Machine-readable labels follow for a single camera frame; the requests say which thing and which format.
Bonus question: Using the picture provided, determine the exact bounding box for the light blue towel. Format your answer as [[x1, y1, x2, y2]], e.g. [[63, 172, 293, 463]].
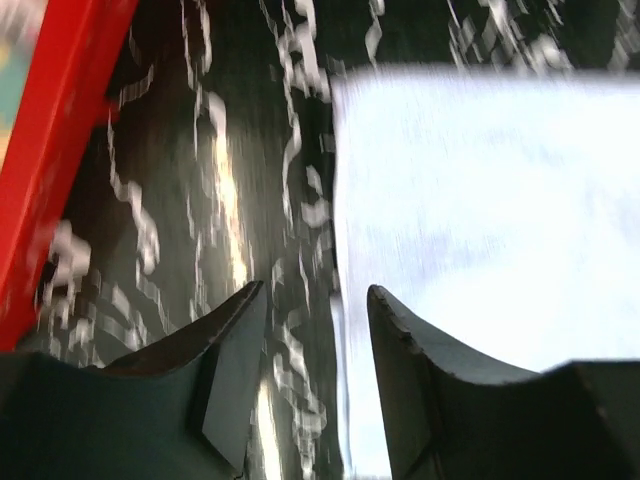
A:
[[331, 64, 639, 479]]

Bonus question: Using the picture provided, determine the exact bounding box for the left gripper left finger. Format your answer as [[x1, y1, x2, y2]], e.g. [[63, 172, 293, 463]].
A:
[[1, 281, 267, 479]]

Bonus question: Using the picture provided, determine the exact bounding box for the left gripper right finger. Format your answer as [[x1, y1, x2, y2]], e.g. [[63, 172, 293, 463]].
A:
[[367, 285, 639, 479]]

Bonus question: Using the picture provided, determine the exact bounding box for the red plastic bin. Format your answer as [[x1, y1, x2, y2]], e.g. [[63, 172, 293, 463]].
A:
[[1, 0, 137, 351]]

